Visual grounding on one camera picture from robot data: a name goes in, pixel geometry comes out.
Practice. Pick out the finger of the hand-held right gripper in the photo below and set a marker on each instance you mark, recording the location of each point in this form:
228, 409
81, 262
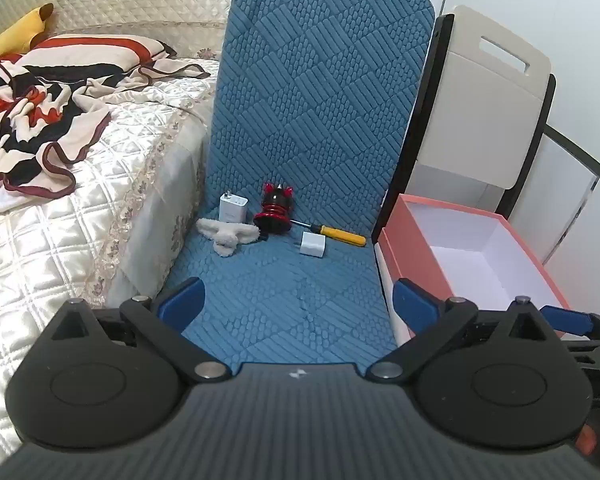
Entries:
565, 319

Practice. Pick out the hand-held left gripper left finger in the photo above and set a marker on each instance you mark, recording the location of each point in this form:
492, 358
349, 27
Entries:
182, 302

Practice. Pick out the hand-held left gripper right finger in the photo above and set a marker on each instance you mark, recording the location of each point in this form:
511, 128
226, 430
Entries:
414, 306

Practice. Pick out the pink cardboard box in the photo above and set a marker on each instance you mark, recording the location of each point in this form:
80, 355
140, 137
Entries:
410, 242

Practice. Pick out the large white charger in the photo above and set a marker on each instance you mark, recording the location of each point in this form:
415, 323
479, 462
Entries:
232, 207

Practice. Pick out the small white charger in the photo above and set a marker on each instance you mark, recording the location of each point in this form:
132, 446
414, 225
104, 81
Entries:
312, 246

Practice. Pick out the white fluffy cloth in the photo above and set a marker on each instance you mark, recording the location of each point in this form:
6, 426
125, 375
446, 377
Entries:
225, 237

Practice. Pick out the bed with cream quilted cover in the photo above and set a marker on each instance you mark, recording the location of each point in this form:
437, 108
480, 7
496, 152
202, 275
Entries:
55, 250

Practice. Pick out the black curved bar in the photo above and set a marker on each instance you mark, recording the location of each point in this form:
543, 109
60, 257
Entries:
585, 152

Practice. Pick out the cream folding chair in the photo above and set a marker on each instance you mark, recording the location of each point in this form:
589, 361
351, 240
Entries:
480, 110

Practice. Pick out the blue textured chair cushion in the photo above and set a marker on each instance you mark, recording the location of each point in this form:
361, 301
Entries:
320, 110

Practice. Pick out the striped blanket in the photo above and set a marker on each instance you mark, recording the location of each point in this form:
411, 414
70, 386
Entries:
35, 110

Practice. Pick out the striped pillow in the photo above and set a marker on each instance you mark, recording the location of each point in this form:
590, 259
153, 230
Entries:
95, 55

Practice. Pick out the yellow plush toy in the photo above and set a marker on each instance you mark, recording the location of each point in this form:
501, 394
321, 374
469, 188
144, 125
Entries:
15, 35

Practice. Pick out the black chair frame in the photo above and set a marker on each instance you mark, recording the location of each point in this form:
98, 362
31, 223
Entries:
432, 90

